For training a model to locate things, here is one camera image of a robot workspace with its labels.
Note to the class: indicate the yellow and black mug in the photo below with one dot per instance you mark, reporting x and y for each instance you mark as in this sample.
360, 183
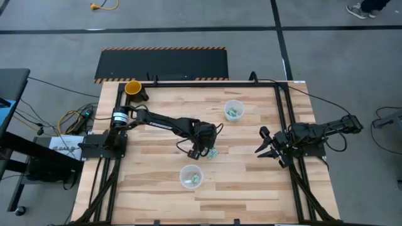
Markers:
133, 88

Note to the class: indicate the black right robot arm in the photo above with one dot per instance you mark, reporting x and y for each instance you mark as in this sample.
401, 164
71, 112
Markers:
314, 132

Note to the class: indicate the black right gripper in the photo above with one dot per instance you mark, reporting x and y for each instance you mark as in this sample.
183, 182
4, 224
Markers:
282, 153

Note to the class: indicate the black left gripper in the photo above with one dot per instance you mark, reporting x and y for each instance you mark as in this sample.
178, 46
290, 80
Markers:
204, 135

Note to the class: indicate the black desk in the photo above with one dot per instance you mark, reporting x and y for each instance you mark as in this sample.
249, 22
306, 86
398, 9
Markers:
12, 81

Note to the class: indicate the person's legs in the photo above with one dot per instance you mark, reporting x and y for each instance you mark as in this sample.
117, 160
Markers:
375, 3

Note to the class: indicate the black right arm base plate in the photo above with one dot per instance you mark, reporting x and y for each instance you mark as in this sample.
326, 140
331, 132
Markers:
318, 150

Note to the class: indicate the black caster wheel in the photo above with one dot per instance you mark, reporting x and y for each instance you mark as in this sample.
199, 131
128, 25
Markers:
20, 210

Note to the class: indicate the blue panel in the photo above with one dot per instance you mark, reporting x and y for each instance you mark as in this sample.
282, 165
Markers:
6, 113

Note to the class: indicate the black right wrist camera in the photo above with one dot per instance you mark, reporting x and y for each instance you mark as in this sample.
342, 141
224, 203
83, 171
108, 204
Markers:
285, 139

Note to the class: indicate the white printed paper sheet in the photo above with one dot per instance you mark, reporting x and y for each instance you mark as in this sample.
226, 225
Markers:
63, 146

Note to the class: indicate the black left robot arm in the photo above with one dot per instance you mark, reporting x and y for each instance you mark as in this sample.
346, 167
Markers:
163, 120

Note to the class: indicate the black frame clamp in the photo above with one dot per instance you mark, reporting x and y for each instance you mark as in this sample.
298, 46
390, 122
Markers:
157, 222

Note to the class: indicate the clear plastic cup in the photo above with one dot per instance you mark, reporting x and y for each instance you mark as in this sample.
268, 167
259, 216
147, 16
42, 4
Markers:
226, 105
185, 172

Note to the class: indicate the black hazard-striped floor mat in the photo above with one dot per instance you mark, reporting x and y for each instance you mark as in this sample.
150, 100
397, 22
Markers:
163, 64

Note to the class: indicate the black bag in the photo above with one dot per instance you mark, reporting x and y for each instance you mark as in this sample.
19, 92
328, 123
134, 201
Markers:
47, 172

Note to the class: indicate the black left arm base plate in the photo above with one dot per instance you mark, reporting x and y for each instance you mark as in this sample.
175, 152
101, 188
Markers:
91, 152

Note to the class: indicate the black aluminium table frame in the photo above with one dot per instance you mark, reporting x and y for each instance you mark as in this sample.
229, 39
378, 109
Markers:
204, 84

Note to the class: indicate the person's foot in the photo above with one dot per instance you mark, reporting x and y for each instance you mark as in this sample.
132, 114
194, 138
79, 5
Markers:
374, 13
356, 11

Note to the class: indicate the black power strip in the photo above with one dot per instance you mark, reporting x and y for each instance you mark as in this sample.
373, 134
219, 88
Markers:
84, 117

